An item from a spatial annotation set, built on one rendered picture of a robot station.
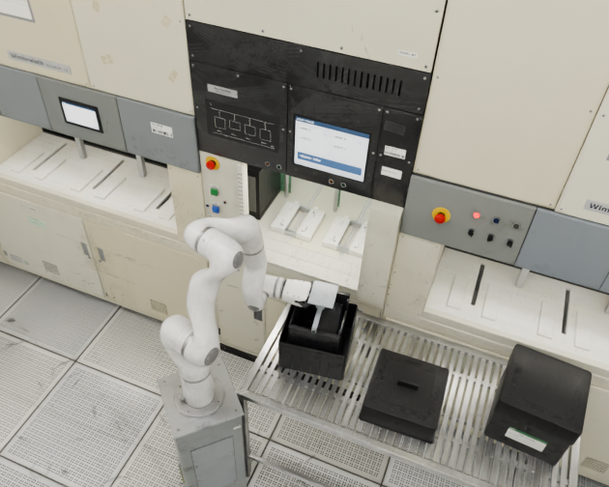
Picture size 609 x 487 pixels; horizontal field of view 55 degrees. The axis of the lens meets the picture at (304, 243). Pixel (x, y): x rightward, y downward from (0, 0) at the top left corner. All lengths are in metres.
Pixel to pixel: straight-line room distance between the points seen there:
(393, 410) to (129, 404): 1.59
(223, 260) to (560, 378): 1.31
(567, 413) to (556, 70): 1.17
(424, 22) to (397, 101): 0.28
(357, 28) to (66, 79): 1.32
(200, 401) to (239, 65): 1.26
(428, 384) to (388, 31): 1.32
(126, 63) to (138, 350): 1.74
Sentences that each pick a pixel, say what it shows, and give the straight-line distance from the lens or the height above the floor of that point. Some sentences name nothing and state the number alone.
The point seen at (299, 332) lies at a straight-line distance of 2.34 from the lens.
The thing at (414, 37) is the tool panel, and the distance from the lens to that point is 1.92.
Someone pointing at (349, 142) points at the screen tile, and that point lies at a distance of 2.16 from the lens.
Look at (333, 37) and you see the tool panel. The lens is 2.00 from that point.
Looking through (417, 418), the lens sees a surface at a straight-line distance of 2.32.
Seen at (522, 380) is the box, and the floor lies 1.01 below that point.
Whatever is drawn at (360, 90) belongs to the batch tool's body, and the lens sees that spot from 2.05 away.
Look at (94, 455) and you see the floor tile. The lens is 3.29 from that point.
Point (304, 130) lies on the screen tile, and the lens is 2.20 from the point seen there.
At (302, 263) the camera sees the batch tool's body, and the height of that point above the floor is 0.87.
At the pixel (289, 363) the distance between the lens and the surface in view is 2.47.
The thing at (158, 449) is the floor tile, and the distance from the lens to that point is 3.23.
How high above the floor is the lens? 2.84
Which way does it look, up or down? 44 degrees down
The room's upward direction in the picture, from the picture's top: 3 degrees clockwise
